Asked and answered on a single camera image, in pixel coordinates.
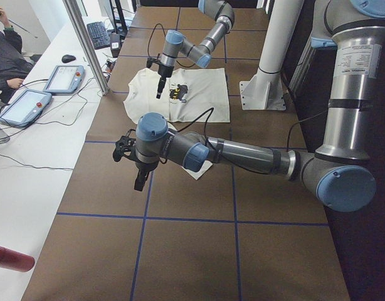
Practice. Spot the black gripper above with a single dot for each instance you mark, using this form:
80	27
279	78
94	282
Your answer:
163	71
143	167

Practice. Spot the cream long-sleeve cat shirt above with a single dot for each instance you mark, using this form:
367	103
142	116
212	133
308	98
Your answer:
186	95

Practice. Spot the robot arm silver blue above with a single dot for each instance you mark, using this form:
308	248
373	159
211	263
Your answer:
335	172
175	42

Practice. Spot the black power adapter box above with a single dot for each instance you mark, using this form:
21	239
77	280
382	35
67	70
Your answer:
115	44

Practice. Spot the black keyboard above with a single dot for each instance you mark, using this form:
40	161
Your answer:
98	35

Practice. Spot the far teach pendant tablet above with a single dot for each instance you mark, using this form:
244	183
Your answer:
65	79

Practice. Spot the teach pendant tablet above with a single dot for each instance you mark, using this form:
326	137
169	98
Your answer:
65	79
26	108

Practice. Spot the black computer mouse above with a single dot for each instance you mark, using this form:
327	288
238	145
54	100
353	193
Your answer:
68	58

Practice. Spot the near teach pendant tablet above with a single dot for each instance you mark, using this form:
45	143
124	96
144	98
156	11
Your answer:
26	108

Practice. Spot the seated person dark jacket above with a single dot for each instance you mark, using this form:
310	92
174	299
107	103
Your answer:
14	68

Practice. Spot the red cylinder bottle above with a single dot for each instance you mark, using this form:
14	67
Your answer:
13	260

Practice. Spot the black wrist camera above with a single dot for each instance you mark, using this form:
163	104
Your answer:
152	60
125	147

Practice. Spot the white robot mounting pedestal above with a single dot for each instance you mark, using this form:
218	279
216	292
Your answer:
264	91

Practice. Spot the aluminium frame post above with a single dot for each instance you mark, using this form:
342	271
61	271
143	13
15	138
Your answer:
76	19

